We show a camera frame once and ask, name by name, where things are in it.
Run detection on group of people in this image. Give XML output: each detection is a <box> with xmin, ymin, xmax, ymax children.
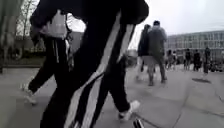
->
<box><xmin>165</xmin><ymin>46</ymin><xmax>214</xmax><ymax>75</ymax></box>

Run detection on grey paved plaza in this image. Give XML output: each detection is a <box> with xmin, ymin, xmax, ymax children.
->
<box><xmin>0</xmin><ymin>65</ymin><xmax>224</xmax><ymax>128</ymax></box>

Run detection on large grey building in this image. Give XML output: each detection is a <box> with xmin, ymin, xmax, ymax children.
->
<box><xmin>165</xmin><ymin>30</ymin><xmax>224</xmax><ymax>56</ymax></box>

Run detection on robot's own part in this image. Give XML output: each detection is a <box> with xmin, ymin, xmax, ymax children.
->
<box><xmin>133</xmin><ymin>118</ymin><xmax>145</xmax><ymax>128</ymax></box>

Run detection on bare trees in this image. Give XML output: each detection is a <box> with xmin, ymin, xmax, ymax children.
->
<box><xmin>0</xmin><ymin>0</ymin><xmax>38</xmax><ymax>61</ymax></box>

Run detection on person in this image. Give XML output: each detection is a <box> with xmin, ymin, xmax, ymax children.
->
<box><xmin>135</xmin><ymin>23</ymin><xmax>153</xmax><ymax>81</ymax></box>
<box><xmin>29</xmin><ymin>0</ymin><xmax>150</xmax><ymax>128</ymax></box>
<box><xmin>20</xmin><ymin>9</ymin><xmax>75</xmax><ymax>106</ymax></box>
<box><xmin>145</xmin><ymin>20</ymin><xmax>169</xmax><ymax>87</ymax></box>

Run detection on manhole cover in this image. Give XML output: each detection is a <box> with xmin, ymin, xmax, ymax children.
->
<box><xmin>191</xmin><ymin>77</ymin><xmax>212</xmax><ymax>84</ymax></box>

